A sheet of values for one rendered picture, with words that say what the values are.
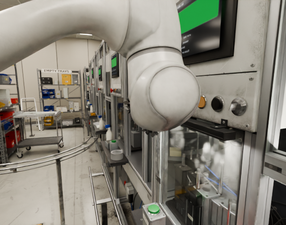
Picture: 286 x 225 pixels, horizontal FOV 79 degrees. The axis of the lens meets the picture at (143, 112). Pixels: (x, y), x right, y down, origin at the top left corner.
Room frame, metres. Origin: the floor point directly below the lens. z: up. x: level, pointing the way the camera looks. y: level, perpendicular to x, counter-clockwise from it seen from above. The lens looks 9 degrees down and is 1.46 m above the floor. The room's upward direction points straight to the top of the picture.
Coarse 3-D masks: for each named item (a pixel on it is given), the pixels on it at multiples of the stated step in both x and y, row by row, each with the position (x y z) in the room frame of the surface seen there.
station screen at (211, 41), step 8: (184, 0) 0.54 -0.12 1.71; (192, 0) 0.51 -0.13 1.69; (184, 8) 0.54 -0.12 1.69; (216, 16) 0.42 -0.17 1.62; (200, 24) 0.47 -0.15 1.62; (208, 24) 0.44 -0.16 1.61; (216, 24) 0.42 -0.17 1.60; (184, 32) 0.54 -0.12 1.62; (192, 32) 0.50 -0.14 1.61; (200, 32) 0.47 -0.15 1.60; (208, 32) 0.44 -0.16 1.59; (216, 32) 0.42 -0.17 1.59; (184, 40) 0.54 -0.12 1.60; (192, 40) 0.50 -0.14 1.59; (200, 40) 0.47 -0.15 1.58; (208, 40) 0.44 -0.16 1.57; (216, 40) 0.42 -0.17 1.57; (184, 48) 0.54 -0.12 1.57; (192, 48) 0.50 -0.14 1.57; (200, 48) 0.47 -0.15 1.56; (208, 48) 0.44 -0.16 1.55; (184, 56) 0.53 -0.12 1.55
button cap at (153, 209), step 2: (152, 204) 0.57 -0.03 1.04; (154, 204) 0.57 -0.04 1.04; (150, 206) 0.56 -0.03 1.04; (152, 206) 0.56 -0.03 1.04; (154, 206) 0.56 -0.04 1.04; (156, 206) 0.56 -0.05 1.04; (158, 206) 0.56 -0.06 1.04; (148, 208) 0.55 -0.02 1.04; (150, 208) 0.55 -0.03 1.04; (152, 208) 0.55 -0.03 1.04; (154, 208) 0.55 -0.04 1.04; (156, 208) 0.55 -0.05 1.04; (158, 208) 0.55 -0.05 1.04; (148, 210) 0.55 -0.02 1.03; (150, 210) 0.54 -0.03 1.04; (152, 210) 0.54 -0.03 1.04; (154, 210) 0.54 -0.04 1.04; (156, 210) 0.54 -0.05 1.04; (158, 210) 0.54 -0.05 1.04; (150, 212) 0.54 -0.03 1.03; (152, 212) 0.54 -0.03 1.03; (154, 212) 0.54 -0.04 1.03; (156, 212) 0.54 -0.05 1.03
